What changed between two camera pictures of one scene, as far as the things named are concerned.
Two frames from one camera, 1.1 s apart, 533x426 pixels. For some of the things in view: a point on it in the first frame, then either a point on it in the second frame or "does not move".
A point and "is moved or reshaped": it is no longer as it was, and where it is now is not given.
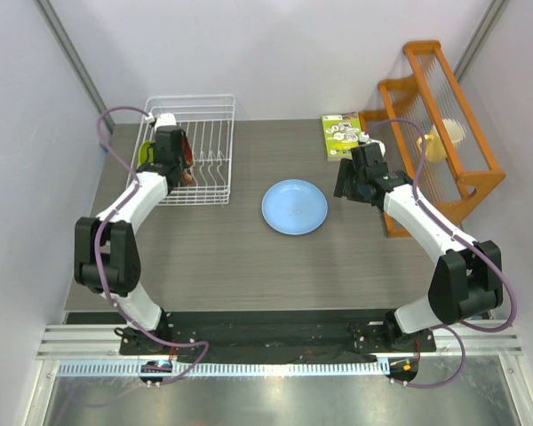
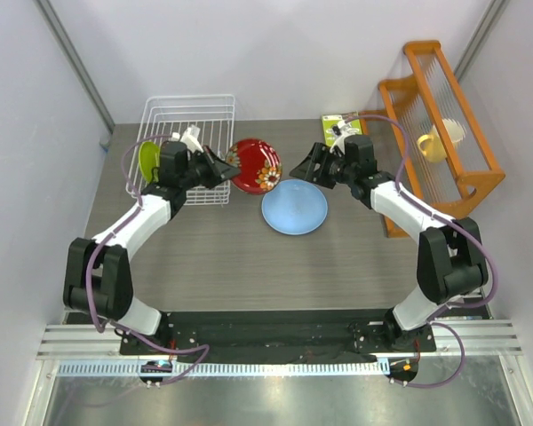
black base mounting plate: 274,337 does not move
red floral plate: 188,172 is moved or reshaped
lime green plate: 143,153 does not move
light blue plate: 294,207 does not move
